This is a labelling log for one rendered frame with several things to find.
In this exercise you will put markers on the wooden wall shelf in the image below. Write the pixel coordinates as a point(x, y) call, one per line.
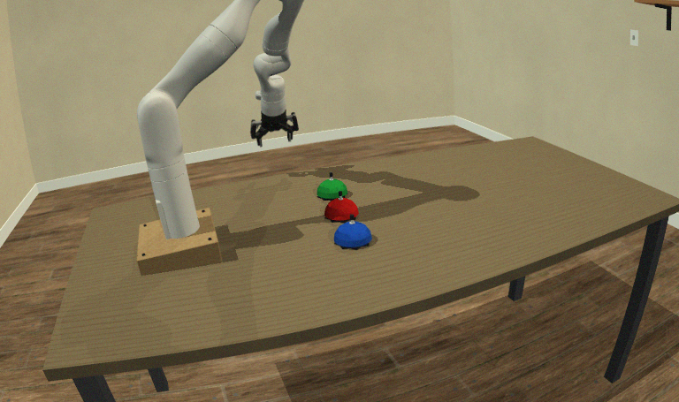
point(660, 2)

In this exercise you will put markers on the white wall outlet plate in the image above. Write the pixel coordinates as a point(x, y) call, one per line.
point(634, 37)

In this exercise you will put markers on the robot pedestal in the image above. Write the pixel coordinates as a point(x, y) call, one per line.
point(177, 251)

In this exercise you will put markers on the red bell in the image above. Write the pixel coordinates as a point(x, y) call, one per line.
point(341, 210)

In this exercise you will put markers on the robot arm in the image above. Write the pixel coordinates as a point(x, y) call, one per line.
point(162, 137)

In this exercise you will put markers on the green bell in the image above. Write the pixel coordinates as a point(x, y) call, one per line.
point(332, 190)

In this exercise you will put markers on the brown wooden table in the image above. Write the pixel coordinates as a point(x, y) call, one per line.
point(424, 275)

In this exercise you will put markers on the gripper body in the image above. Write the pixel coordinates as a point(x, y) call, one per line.
point(274, 121)

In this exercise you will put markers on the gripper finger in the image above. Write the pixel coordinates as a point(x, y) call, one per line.
point(257, 129)
point(292, 123)

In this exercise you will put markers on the blue bell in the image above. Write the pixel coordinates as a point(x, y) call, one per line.
point(353, 235)

